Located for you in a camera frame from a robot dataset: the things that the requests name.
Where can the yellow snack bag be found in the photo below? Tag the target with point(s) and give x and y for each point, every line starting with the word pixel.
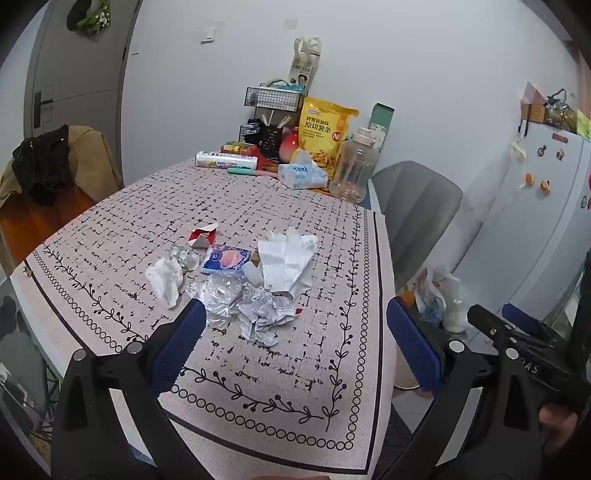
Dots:
pixel 323 129

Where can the white roll of bags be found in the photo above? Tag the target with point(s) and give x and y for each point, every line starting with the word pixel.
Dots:
pixel 226 160

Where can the white light switch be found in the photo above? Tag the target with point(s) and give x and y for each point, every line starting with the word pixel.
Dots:
pixel 208 35

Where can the red and white carton scrap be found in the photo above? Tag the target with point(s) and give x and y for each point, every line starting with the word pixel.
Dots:
pixel 203 235

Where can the basket of packets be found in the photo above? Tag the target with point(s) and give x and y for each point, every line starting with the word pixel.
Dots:
pixel 558 113

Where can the pink pen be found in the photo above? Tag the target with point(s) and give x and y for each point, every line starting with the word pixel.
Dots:
pixel 268 173

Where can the green cardboard box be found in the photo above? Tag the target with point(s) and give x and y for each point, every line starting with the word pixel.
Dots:
pixel 382 122

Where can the grey chair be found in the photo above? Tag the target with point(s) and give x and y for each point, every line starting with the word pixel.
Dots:
pixel 415 207

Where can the white disposable glove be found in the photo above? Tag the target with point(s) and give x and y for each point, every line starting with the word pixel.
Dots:
pixel 302 258

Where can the grey door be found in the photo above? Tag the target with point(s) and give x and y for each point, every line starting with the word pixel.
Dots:
pixel 83 69

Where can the green hanging door ornament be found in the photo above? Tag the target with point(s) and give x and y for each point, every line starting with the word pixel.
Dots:
pixel 90 16

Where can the white plastic bin bag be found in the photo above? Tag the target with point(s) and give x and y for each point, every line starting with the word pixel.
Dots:
pixel 438 295

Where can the black pen holder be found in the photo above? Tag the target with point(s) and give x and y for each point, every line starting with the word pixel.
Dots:
pixel 270 141

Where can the patterned pink tablecloth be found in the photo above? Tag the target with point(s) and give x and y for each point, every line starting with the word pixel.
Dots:
pixel 138 207

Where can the green pen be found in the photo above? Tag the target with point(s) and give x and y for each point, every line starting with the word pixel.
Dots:
pixel 240 170

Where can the white refrigerator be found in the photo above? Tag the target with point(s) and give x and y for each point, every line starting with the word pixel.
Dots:
pixel 540 230

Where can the white paper carrier bag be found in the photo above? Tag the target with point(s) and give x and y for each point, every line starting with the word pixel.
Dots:
pixel 304 69

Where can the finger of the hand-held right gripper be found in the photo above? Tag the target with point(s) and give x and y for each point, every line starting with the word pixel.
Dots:
pixel 489 325
pixel 521 318

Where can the white tissue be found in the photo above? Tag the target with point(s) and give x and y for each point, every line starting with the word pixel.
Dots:
pixel 164 279

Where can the red and green flat box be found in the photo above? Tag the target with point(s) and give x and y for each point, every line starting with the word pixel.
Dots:
pixel 238 148

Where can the black garment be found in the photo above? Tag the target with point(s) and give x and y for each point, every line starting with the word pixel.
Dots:
pixel 41 170

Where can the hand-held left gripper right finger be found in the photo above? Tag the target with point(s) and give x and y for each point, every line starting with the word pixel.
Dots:
pixel 415 346

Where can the clear plastic cup piece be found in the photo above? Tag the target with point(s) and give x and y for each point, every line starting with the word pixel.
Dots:
pixel 184 256

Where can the blue and white tissue pack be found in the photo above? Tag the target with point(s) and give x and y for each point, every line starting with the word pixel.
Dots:
pixel 300 175

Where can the person's right hand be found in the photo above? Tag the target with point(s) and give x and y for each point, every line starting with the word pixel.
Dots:
pixel 561 422

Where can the crushed clear plastic bottle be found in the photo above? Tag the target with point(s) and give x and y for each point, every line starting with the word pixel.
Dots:
pixel 217 293

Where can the blue snack wrapper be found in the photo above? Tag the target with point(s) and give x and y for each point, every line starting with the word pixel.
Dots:
pixel 226 258

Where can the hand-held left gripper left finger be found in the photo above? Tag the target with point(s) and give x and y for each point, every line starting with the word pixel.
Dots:
pixel 180 344

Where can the large clear plastic jug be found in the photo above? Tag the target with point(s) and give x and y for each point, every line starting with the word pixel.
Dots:
pixel 353 170

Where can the printed paper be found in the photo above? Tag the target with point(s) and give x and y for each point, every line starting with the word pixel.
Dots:
pixel 263 316

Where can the wooden chair with clothes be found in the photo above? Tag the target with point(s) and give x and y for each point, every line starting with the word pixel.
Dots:
pixel 92 157

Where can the peach shaped vase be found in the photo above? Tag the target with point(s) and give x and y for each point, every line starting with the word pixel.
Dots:
pixel 291 145

